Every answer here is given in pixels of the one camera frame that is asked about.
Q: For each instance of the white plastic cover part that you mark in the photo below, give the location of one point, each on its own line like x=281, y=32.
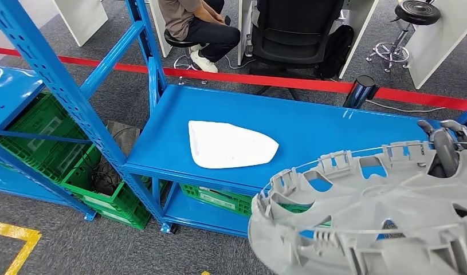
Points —
x=229, y=146

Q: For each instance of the white cabinet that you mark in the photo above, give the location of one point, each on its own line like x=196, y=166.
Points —
x=81, y=17

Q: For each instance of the blue steel shelf rack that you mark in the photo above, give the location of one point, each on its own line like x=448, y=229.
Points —
x=294, y=121
x=9, y=91

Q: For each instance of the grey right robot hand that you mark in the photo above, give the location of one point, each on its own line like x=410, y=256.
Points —
x=445, y=151

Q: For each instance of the black backpack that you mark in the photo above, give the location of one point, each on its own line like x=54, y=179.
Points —
x=335, y=53

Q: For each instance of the black office chair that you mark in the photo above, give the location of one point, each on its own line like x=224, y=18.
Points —
x=294, y=38

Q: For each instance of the yellow floor tape square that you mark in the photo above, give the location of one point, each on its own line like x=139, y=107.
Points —
x=27, y=250

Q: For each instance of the black stanchion post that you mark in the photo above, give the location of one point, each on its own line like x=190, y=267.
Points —
x=360, y=93

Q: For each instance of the person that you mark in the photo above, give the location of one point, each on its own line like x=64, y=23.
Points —
x=206, y=34

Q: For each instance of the red barrier belt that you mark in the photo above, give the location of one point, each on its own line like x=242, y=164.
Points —
x=256, y=80

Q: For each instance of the black round chrome stool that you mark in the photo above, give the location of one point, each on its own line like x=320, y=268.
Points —
x=411, y=15
x=176, y=41

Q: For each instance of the grey plastic wheel hubcap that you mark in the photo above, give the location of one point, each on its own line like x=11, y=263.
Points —
x=370, y=212

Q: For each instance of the clear water bottle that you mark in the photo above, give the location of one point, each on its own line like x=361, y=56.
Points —
x=248, y=45

